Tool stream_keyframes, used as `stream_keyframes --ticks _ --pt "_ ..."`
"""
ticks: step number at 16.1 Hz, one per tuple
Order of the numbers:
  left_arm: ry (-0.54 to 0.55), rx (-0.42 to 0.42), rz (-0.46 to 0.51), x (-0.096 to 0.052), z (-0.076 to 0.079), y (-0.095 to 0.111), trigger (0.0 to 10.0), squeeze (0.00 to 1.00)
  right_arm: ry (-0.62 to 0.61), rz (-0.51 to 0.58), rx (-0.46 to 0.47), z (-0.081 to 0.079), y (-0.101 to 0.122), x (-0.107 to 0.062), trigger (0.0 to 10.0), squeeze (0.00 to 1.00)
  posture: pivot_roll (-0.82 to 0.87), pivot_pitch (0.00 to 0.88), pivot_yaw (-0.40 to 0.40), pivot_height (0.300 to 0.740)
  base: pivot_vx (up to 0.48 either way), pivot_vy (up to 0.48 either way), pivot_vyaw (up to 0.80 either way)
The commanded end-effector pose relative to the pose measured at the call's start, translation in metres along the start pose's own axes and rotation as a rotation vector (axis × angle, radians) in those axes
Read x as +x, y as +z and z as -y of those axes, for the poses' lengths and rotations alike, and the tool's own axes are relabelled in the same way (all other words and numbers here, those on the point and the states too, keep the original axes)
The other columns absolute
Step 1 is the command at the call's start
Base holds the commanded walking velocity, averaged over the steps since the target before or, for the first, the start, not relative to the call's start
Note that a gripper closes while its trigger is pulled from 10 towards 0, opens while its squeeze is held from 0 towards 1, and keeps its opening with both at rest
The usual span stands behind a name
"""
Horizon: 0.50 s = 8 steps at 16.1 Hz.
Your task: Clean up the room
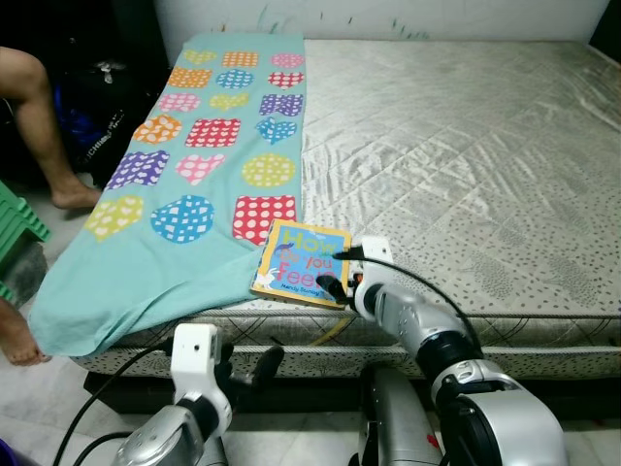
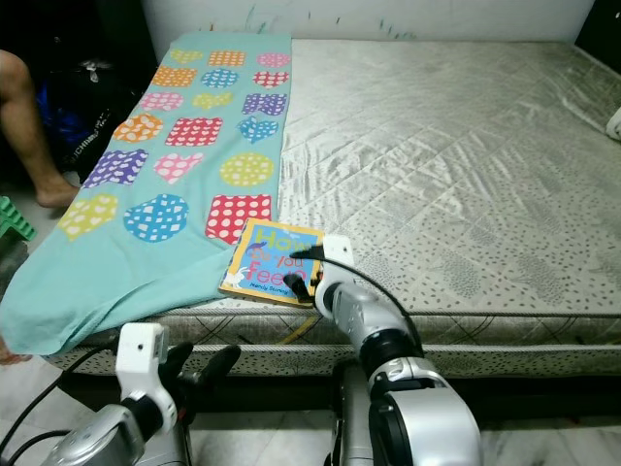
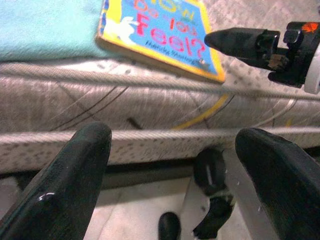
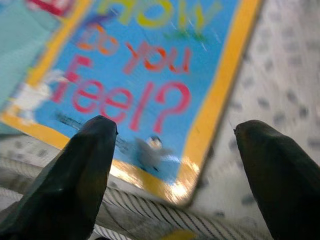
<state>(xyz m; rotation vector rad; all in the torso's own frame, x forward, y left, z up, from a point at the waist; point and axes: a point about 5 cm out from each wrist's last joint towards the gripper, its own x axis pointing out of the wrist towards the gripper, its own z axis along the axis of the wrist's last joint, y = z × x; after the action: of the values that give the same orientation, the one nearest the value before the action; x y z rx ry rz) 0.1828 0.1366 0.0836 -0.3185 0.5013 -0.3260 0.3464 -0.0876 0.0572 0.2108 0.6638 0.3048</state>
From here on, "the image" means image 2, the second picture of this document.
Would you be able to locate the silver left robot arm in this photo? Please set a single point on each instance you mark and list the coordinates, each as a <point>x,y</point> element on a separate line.
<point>112,442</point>

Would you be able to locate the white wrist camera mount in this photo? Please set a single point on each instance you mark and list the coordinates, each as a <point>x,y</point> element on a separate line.
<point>141,359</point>
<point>340,252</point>

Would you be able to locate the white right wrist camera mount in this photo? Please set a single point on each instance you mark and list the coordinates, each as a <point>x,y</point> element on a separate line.
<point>340,252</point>

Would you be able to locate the teal blanket with coloured shapes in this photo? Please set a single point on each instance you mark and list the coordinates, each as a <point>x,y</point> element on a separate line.
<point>116,277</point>

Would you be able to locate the person in black shorts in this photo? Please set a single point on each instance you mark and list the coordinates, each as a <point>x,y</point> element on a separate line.
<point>29,126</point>

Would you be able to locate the yellow blue children's book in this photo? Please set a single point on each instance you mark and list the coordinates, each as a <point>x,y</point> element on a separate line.
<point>267,257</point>

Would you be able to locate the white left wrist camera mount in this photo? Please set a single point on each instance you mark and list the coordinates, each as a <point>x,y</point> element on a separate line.
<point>141,359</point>

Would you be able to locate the grey quilted mattress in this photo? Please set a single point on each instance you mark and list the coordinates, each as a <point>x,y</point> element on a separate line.
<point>446,165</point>

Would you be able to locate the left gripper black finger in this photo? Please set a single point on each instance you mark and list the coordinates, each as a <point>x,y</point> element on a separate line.
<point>218,366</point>

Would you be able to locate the blue fabric bag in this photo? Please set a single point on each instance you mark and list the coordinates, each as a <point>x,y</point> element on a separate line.
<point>50,112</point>

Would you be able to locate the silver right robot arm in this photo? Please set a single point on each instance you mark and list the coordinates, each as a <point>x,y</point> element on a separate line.
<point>369,316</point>

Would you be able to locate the dark bed base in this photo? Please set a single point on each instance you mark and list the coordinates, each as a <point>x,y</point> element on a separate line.
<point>543,398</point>

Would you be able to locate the beige pillow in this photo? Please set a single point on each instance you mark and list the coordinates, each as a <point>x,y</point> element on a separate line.
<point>614,124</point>

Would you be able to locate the black backpack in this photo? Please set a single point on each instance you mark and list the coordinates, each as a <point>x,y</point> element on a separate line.
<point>97,121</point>

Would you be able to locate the green plastic stool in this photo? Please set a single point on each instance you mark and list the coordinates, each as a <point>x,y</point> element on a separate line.
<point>15,218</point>

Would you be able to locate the black tufted headboard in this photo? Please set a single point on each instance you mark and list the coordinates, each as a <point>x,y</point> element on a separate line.
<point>600,19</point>

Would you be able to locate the grey robot right leg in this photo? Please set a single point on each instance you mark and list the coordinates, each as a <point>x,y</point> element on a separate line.
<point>352,417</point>

